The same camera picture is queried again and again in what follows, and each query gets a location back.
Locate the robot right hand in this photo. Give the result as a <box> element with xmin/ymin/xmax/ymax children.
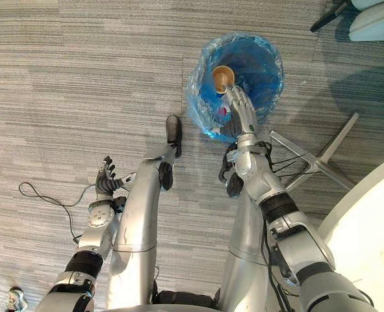
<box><xmin>219</xmin><ymin>84</ymin><xmax>257</xmax><ymax>140</ymax></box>

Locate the grey metal table base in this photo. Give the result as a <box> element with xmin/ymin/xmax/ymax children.
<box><xmin>268</xmin><ymin>112</ymin><xmax>361</xmax><ymax>192</ymax></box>

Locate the robot left leg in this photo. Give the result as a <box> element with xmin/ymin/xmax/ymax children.
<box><xmin>106</xmin><ymin>115</ymin><xmax>183</xmax><ymax>310</ymax></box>

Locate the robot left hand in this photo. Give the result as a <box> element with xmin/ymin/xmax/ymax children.
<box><xmin>95</xmin><ymin>155</ymin><xmax>137</xmax><ymax>200</ymax></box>

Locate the small round bin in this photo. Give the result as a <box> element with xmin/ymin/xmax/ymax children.
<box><xmin>191</xmin><ymin>34</ymin><xmax>284</xmax><ymax>142</ymax></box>

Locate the brown paper cup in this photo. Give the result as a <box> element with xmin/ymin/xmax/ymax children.
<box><xmin>212</xmin><ymin>64</ymin><xmax>236</xmax><ymax>95</ymax></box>

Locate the small silver crumpled object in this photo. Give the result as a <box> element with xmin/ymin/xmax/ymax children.
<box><xmin>4</xmin><ymin>287</ymin><xmax>29</xmax><ymax>312</ymax></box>

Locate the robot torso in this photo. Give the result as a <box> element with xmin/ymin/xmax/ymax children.
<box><xmin>112</xmin><ymin>287</ymin><xmax>220</xmax><ymax>312</ymax></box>

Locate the thin black floor cable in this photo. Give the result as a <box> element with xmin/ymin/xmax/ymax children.
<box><xmin>18</xmin><ymin>181</ymin><xmax>99</xmax><ymax>243</ymax></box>

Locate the robot leg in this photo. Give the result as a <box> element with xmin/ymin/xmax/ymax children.
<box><xmin>106</xmin><ymin>115</ymin><xmax>183</xmax><ymax>310</ymax></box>
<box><xmin>216</xmin><ymin>164</ymin><xmax>272</xmax><ymax>311</ymax></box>

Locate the blue plastic bin bag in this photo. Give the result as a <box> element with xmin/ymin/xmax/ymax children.
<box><xmin>186</xmin><ymin>32</ymin><xmax>286</xmax><ymax>144</ymax></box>

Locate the black chair leg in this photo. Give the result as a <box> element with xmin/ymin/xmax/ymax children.
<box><xmin>309</xmin><ymin>0</ymin><xmax>352</xmax><ymax>33</ymax></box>

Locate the robot right leg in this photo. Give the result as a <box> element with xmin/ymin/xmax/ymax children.
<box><xmin>216</xmin><ymin>164</ymin><xmax>272</xmax><ymax>311</ymax></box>

